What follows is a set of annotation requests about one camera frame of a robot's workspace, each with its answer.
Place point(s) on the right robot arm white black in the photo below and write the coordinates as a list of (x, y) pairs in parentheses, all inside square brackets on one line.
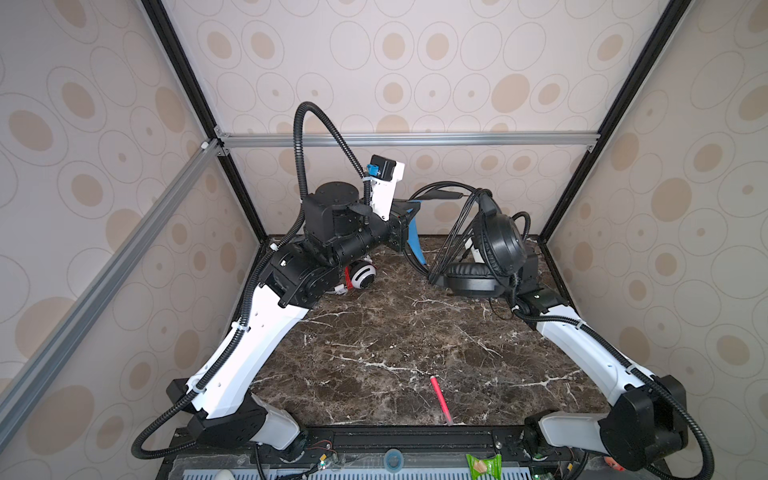
[(648, 418)]

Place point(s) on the black blue headphones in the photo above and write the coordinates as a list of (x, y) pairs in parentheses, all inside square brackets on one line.
[(484, 251)]

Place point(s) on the aluminium rail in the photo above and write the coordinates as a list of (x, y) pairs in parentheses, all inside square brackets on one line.
[(426, 139), (45, 365)]

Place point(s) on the blue tape roll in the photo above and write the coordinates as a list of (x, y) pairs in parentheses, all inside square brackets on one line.
[(393, 461)]

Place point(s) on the red round object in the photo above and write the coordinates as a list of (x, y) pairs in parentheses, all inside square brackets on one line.
[(612, 463)]

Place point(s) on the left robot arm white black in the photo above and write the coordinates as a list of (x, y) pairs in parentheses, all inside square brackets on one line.
[(337, 225)]

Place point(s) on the pink marker pen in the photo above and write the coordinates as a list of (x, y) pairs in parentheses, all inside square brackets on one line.
[(442, 401)]

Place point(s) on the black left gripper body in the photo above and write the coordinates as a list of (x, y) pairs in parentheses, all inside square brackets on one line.
[(372, 228)]

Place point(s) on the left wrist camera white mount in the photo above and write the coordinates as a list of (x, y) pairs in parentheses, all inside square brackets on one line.
[(383, 176)]

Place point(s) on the black corner frame post right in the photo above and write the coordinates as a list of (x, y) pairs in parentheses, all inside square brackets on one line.
[(650, 53)]

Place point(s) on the green snack packet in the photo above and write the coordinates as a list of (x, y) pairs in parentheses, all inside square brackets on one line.
[(478, 467)]

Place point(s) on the aluminium left rail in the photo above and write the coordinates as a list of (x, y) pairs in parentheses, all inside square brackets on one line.
[(45, 365)]

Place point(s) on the aluminium back rail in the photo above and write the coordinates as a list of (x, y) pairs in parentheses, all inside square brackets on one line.
[(426, 139)]

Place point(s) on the black corner frame post left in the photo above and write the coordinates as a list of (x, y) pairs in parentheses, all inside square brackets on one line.
[(161, 24)]

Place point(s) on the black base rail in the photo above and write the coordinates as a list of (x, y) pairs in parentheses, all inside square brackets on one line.
[(430, 452)]

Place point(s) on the black corner frame post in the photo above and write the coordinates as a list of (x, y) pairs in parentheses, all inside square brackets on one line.
[(650, 53), (161, 24)]

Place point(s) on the white black headphones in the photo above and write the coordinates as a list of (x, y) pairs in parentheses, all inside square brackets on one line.
[(359, 275)]

